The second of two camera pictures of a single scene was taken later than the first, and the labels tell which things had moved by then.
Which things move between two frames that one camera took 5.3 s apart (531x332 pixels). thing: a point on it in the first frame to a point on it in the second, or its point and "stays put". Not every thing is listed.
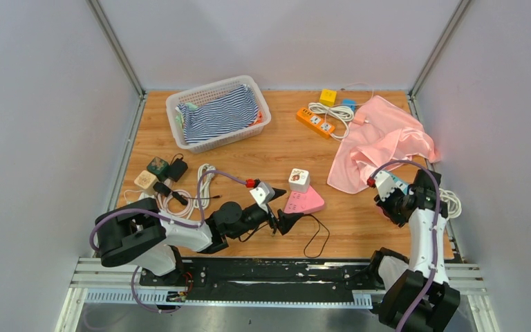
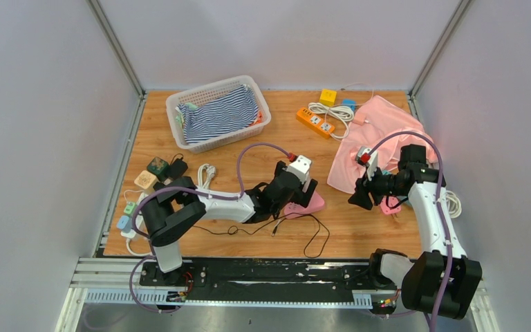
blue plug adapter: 350,102 stays put
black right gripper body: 393,205 to 380,185
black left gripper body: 259,216 to 299,196
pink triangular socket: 301,203 stays put
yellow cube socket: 328,97 stays put
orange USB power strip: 314,123 stays put
